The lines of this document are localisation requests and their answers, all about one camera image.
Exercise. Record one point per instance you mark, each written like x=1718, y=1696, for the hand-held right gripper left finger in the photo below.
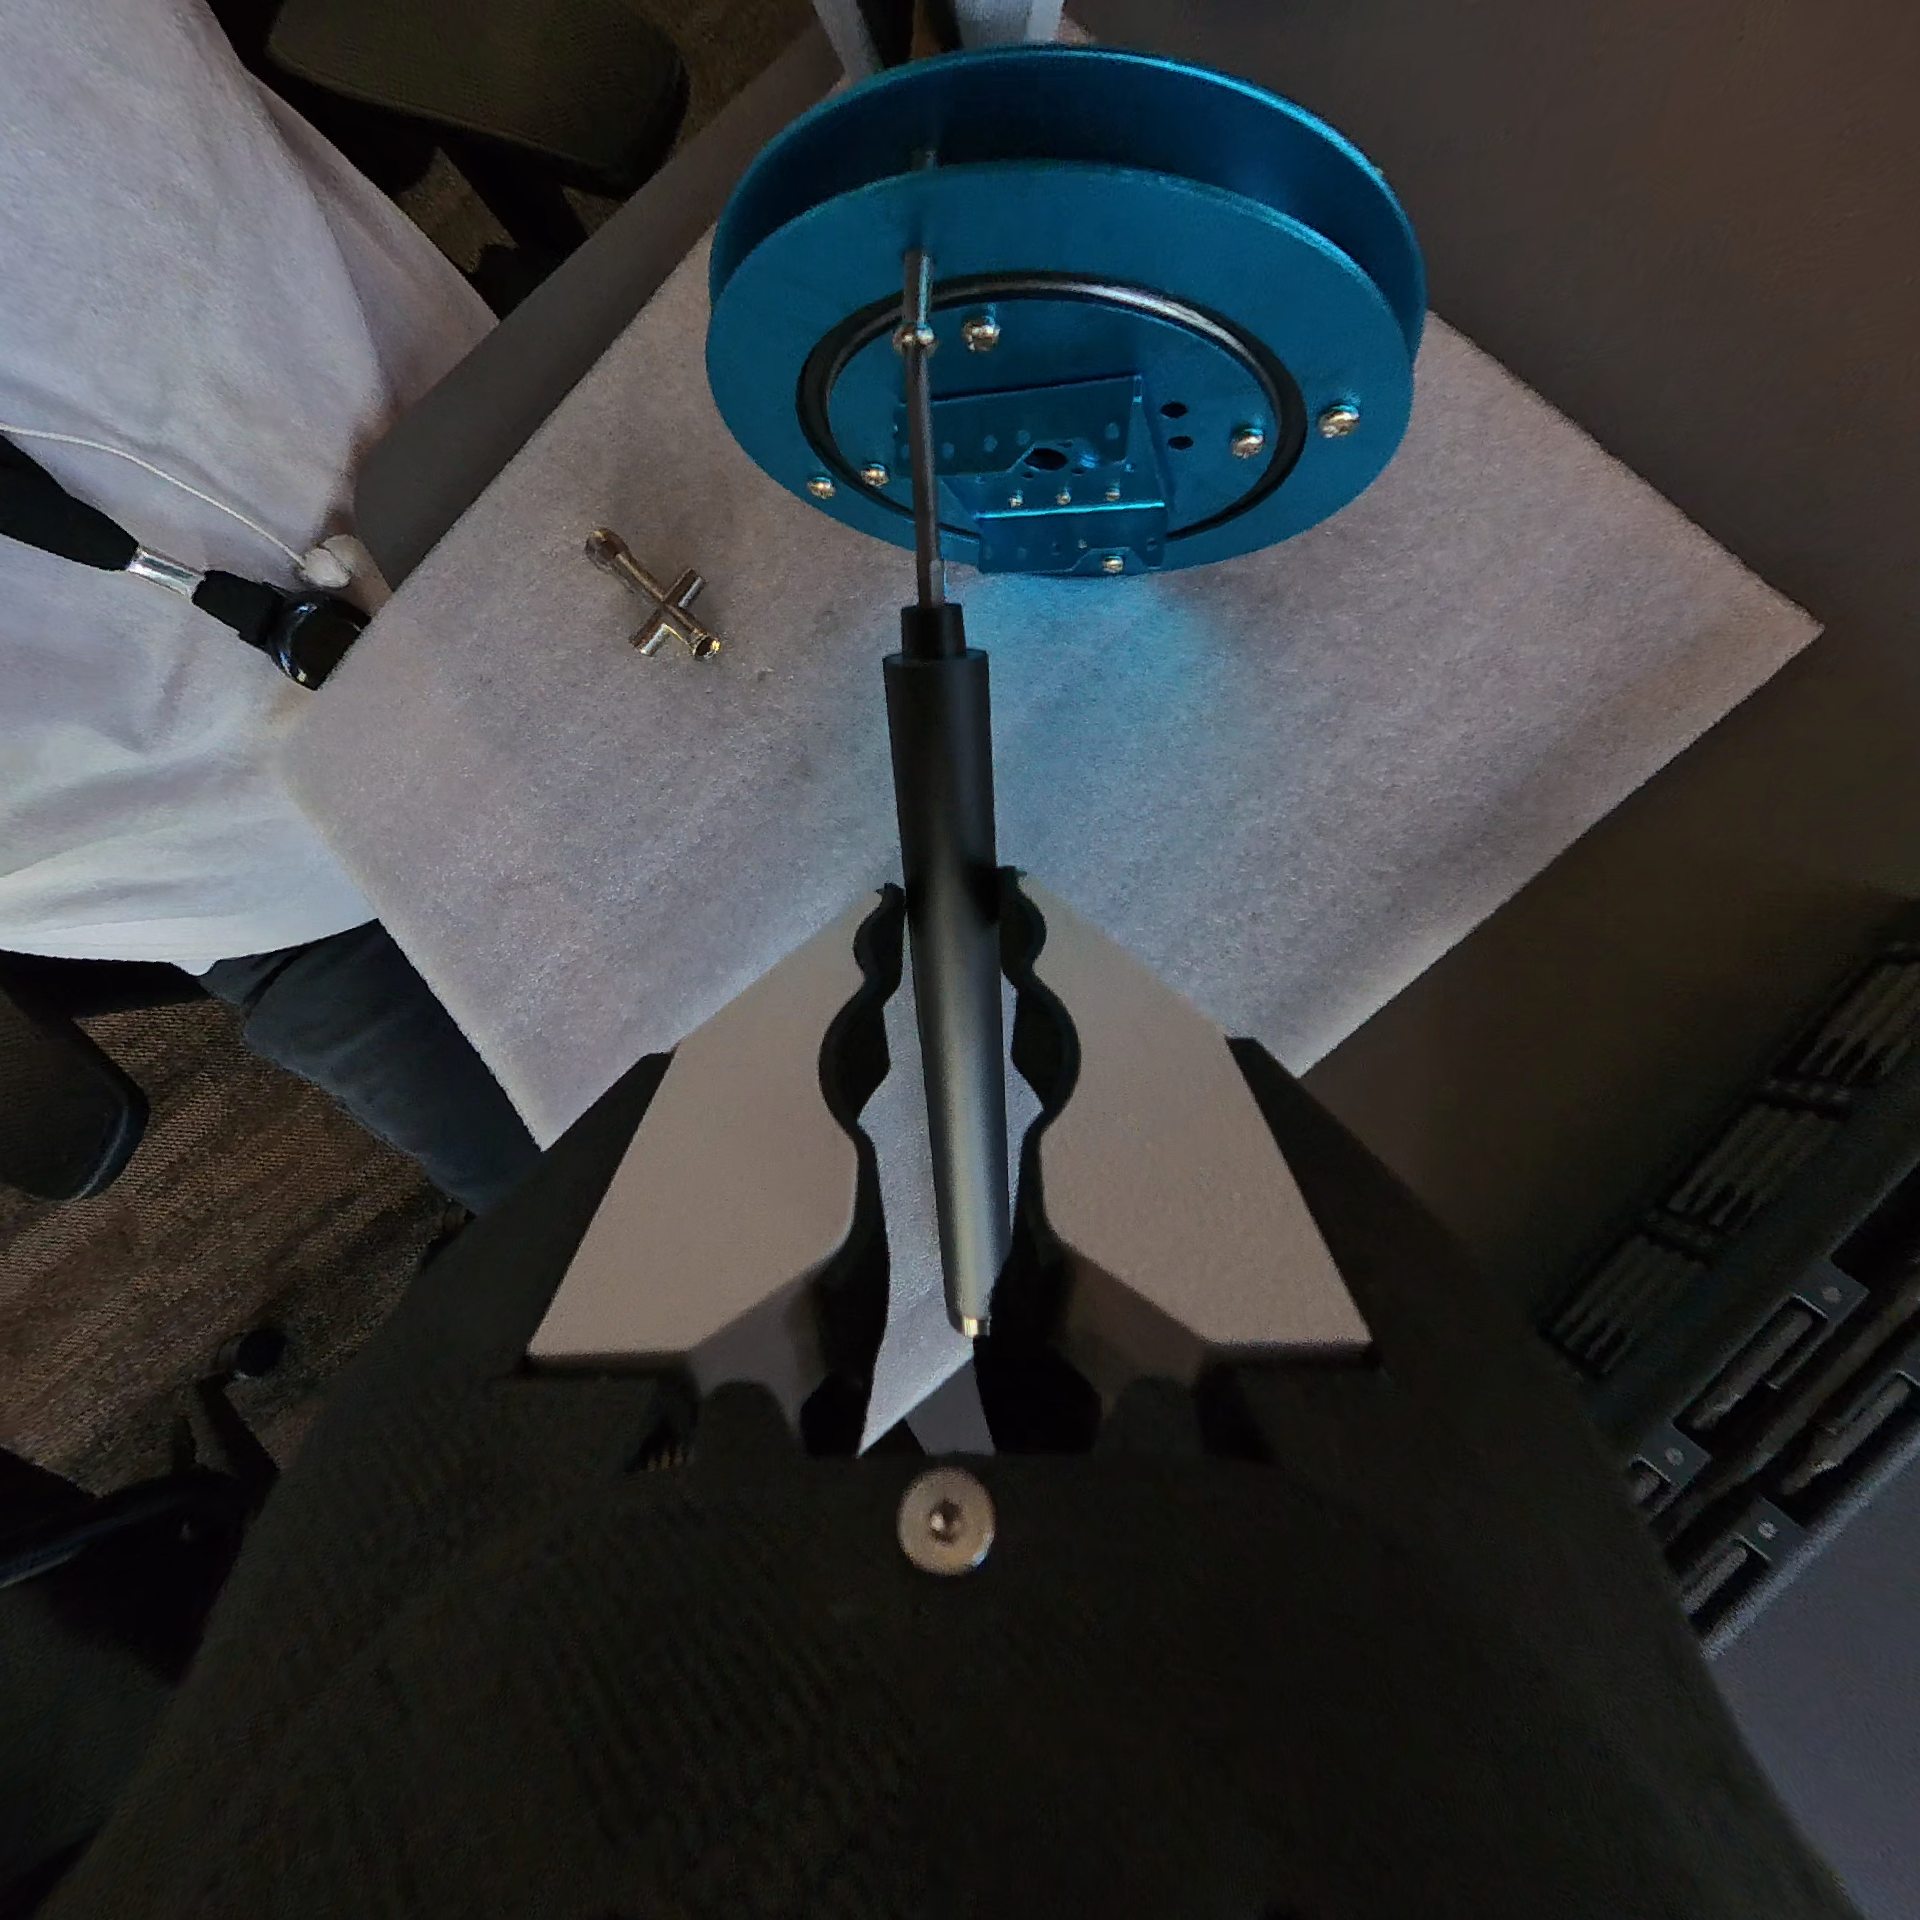
x=705, y=1200

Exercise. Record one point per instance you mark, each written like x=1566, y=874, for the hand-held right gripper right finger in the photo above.
x=1201, y=1200

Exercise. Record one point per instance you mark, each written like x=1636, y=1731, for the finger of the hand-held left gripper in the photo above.
x=855, y=30
x=1005, y=19

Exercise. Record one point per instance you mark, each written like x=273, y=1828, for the blue metal wheel assembly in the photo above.
x=839, y=300

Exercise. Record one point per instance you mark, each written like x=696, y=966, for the grey electric screwdriver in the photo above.
x=944, y=901

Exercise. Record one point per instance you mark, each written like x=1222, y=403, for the dark grey desk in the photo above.
x=1652, y=375

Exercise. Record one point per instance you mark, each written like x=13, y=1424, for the person in white shirt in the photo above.
x=494, y=76

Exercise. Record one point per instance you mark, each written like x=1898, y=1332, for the white foam sheet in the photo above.
x=1201, y=781

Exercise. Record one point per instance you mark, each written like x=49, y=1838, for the black screwdriver bit holder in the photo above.
x=1769, y=1277

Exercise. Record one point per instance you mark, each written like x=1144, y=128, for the metal cross wrench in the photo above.
x=662, y=599

